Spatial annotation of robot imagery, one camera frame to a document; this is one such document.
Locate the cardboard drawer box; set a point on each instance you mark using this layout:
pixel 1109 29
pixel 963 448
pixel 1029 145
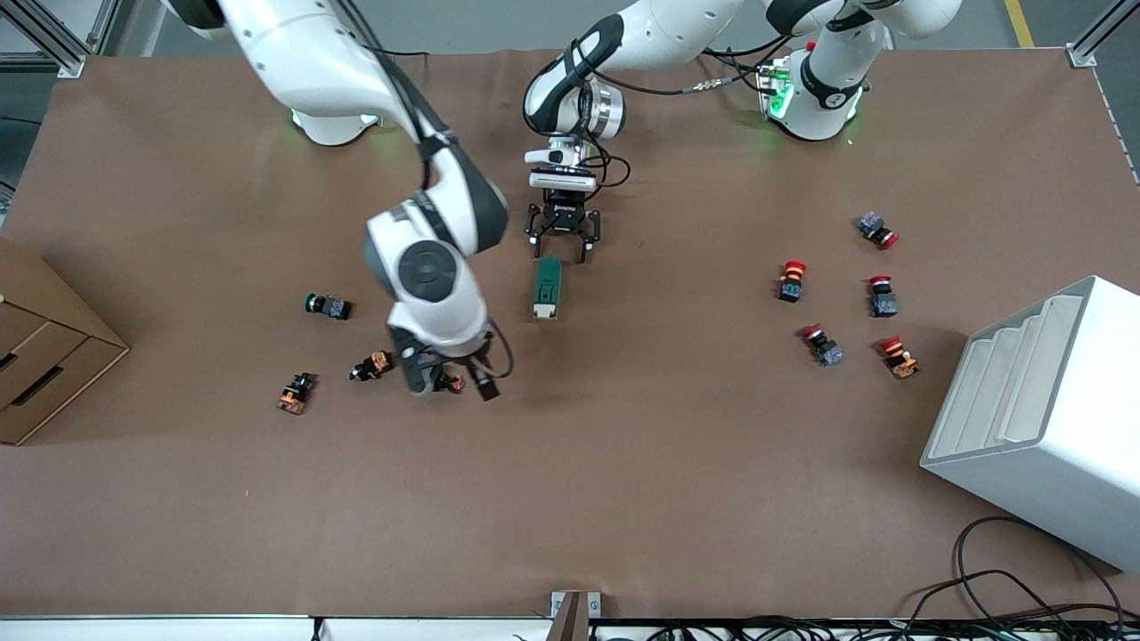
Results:
pixel 44 356

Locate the green button blue block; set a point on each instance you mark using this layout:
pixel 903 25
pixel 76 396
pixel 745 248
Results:
pixel 334 308

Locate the black button orange block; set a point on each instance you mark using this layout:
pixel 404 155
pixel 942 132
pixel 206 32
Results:
pixel 296 393
pixel 374 365

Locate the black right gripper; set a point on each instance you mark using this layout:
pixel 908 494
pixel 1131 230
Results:
pixel 434 360

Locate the red button yellow orange block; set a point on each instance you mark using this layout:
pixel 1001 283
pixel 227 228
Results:
pixel 898 358

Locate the white slotted storage box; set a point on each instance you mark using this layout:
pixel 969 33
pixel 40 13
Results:
pixel 1060 463

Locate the aluminium frame strut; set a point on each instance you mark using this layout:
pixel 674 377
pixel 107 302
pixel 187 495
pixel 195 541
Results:
pixel 1082 53
pixel 67 60

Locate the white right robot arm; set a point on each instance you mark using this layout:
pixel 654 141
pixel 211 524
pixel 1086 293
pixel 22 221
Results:
pixel 294 53

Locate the red button orange striped body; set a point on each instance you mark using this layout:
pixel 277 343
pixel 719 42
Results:
pixel 791 285

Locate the aluminium profile upright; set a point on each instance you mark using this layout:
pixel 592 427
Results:
pixel 570 619

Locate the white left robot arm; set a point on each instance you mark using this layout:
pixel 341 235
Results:
pixel 668 36

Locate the red button grey block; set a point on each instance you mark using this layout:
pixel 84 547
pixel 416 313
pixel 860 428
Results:
pixel 828 352

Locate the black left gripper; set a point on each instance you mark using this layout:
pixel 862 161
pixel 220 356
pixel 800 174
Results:
pixel 562 214

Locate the red button blue block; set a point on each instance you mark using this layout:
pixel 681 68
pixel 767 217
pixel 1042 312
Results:
pixel 883 304
pixel 873 225

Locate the brown table mat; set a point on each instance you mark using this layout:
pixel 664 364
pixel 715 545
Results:
pixel 668 445

